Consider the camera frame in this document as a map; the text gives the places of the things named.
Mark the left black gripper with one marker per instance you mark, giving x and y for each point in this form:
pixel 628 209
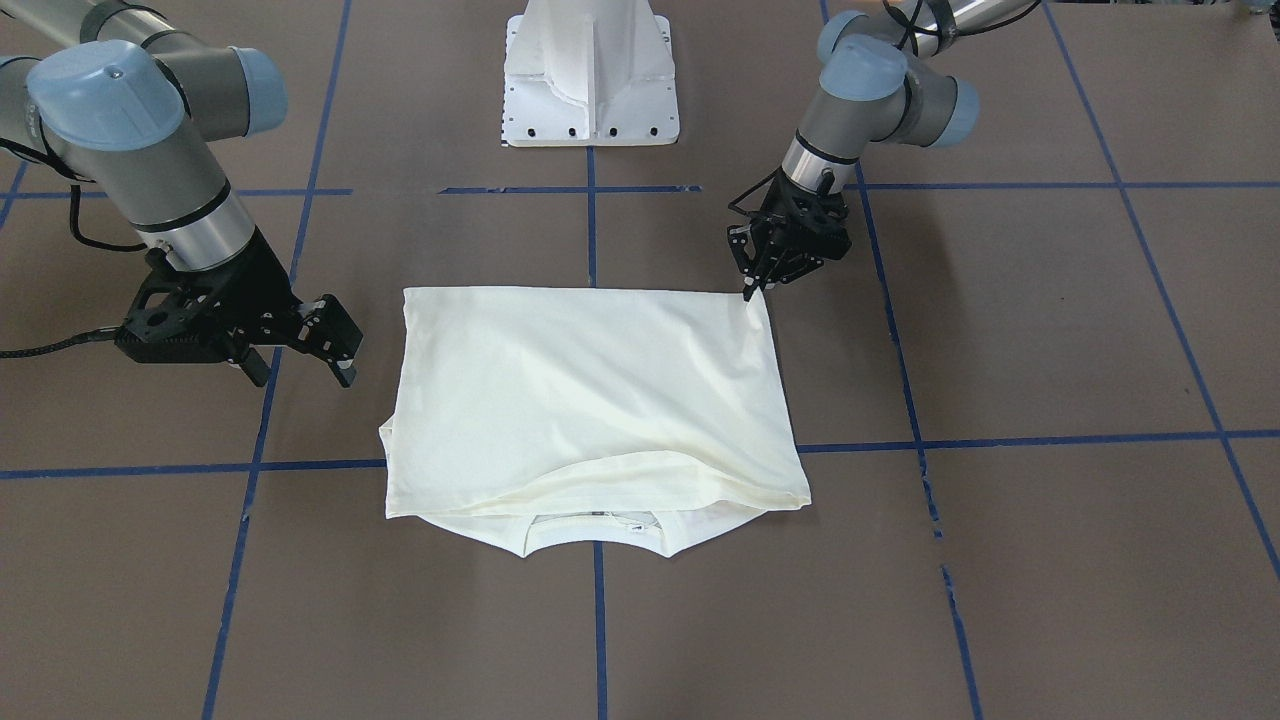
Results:
pixel 771 240

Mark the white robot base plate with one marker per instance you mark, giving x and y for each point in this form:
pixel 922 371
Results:
pixel 589 73

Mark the cream cat print t-shirt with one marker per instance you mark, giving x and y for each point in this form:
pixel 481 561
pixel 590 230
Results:
pixel 528 417

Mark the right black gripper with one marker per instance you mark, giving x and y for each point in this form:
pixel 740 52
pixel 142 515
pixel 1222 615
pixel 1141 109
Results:
pixel 258 283

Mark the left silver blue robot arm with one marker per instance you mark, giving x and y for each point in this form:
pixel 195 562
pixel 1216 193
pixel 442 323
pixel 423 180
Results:
pixel 874 86

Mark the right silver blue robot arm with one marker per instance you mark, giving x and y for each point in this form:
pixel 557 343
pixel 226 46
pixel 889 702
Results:
pixel 131 103

